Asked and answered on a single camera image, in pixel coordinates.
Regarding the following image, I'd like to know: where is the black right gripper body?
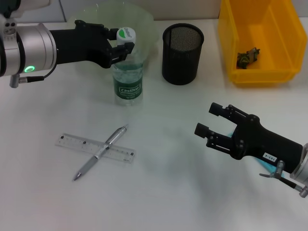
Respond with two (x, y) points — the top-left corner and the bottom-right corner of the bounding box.
(231, 114), (304, 174)

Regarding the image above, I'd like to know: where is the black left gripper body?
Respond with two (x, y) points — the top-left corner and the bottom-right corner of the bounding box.
(49, 20), (114, 69)

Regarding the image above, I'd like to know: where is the clear green-label water bottle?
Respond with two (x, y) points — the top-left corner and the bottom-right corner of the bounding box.
(112, 26), (144, 107)

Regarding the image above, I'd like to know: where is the green plastic wrapper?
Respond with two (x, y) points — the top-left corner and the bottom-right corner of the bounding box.
(236, 48), (261, 70)

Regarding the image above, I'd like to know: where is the translucent green fruit plate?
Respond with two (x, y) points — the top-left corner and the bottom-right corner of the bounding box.
(66, 1), (159, 73)

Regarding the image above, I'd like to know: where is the black mesh pen holder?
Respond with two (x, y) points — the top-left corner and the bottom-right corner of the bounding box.
(161, 23), (205, 86)

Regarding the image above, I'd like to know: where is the clear plastic ruler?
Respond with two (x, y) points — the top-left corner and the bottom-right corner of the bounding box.
(55, 132), (136, 165)

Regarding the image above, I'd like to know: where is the silver pen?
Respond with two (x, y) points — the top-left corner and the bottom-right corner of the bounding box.
(72, 123), (129, 182)

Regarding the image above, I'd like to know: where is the yellow plastic bin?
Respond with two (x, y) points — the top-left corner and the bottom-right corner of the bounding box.
(218, 0), (308, 88)

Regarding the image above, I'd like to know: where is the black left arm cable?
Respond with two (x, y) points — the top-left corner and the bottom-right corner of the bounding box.
(9, 64), (57, 89)

